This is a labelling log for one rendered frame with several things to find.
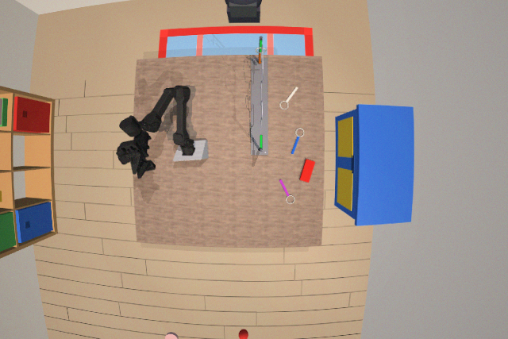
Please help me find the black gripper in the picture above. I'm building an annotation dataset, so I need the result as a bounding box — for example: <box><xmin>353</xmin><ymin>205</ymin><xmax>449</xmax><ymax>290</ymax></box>
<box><xmin>119</xmin><ymin>139</ymin><xmax>156</xmax><ymax>179</ymax></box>

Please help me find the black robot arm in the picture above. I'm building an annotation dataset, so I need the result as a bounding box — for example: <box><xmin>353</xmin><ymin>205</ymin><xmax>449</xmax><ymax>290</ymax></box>
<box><xmin>117</xmin><ymin>85</ymin><xmax>195</xmax><ymax>164</ymax></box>

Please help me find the red rectangular block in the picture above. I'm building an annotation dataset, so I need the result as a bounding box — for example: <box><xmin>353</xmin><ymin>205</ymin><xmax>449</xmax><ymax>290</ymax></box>
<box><xmin>299</xmin><ymin>160</ymin><xmax>315</xmax><ymax>182</ymax></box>

